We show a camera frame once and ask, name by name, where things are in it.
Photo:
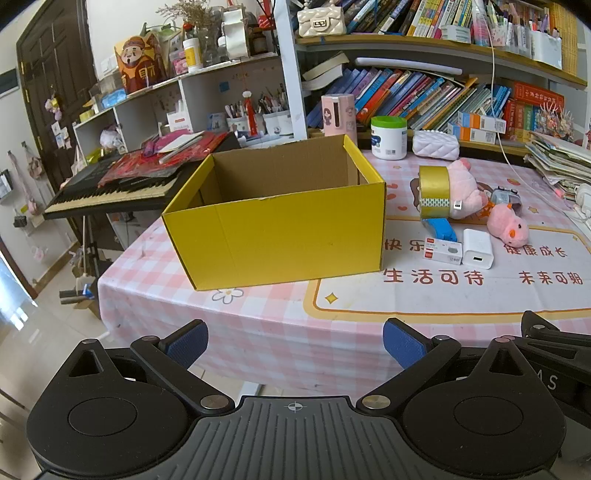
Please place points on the white cubby shelf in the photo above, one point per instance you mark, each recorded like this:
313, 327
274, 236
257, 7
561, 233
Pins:
203, 83

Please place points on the white jar green lid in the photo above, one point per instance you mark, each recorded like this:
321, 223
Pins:
388, 141

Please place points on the cream quilted handbag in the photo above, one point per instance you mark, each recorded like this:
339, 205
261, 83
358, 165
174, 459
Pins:
321, 21

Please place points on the blue tissue pack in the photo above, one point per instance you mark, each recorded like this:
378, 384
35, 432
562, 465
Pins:
113, 99

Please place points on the white red paper box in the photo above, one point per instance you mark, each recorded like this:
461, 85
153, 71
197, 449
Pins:
180, 122

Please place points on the pink duck plush toy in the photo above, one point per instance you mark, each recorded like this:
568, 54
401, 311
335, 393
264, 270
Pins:
505, 226

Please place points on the yellow cardboard box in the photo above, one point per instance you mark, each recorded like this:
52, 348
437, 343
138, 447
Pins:
277, 240

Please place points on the blue-green plastic device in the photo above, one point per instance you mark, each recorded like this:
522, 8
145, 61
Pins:
438, 227

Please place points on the white plastic bag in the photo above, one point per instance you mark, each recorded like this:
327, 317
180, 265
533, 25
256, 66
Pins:
111, 138

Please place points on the fortune god paper box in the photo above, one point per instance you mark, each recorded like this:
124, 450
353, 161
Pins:
136, 64

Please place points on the pink sticker pack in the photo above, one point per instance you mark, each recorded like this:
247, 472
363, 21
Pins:
178, 62

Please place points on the pink cylinder humidifier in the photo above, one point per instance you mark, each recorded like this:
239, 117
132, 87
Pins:
339, 113

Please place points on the brown glass jar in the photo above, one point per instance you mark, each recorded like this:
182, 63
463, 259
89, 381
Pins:
259, 41

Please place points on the dark wooden door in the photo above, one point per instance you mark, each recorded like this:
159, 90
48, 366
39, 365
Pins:
55, 69

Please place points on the pink hanging bag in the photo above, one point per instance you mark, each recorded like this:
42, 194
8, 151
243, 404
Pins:
33, 166

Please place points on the white charger adapter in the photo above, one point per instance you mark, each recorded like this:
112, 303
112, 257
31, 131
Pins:
478, 249

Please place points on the black keyboard stand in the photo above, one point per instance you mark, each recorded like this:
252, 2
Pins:
90, 249

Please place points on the white bottle yellow label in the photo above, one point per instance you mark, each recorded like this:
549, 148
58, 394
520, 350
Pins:
192, 55

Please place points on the dried flower bunch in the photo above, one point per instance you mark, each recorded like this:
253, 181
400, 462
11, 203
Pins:
189, 9

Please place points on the cardboard scraps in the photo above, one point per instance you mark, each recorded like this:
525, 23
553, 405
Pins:
81, 295

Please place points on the white glossy ornament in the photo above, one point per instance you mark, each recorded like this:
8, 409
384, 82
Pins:
236, 34

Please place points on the white pen box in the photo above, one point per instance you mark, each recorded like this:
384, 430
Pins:
547, 48

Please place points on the bunch of pens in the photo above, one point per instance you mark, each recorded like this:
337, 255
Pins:
268, 101

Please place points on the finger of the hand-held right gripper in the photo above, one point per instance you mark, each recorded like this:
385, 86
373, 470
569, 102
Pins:
549, 330

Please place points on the wall electrical panel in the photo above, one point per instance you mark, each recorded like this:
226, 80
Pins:
9, 82

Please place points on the yellow woven box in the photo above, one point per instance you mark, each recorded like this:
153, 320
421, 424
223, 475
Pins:
568, 37

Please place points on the white pen cup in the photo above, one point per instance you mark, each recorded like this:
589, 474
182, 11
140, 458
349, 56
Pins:
238, 125
278, 123

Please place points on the wooden bookshelf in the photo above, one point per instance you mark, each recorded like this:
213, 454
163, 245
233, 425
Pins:
288, 69

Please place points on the small white carton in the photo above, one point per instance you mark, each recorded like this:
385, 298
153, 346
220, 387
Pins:
457, 34

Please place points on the colourful spiky ornament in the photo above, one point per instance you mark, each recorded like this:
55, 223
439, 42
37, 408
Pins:
554, 117

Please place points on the white tube lamp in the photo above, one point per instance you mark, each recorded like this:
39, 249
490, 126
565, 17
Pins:
406, 66

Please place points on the pink pig plush toy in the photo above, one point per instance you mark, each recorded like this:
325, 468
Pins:
467, 184

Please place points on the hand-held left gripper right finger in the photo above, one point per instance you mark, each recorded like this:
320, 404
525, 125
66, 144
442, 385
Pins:
401, 344

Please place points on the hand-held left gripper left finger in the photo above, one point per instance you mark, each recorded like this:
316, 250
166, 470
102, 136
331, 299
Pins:
189, 344

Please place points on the short row of upright books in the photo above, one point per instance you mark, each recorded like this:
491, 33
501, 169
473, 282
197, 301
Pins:
415, 16

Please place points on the grey blue toy car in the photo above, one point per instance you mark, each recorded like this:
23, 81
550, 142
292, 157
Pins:
505, 196

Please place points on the white quilted pouch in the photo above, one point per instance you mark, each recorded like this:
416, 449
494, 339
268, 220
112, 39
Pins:
436, 145

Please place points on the stack of papers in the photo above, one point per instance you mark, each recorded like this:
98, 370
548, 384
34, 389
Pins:
558, 159

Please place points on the long row of leaning books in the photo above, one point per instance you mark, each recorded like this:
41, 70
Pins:
415, 97

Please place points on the small white red-label box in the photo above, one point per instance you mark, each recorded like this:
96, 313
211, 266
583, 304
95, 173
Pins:
445, 251

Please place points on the white paper booklet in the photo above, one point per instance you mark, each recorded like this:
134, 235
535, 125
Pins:
182, 143

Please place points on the black electric keyboard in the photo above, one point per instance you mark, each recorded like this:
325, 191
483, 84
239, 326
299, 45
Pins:
92, 194

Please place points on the red book box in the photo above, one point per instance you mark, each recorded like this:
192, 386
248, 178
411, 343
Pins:
538, 94

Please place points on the gold tape roll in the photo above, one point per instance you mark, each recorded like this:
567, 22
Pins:
434, 182

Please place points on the red tassel ornament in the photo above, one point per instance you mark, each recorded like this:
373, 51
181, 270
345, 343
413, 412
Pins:
250, 113

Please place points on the pile of thick books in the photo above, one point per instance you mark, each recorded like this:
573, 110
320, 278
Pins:
323, 69

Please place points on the orange white carton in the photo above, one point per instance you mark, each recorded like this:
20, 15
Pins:
482, 121
471, 134

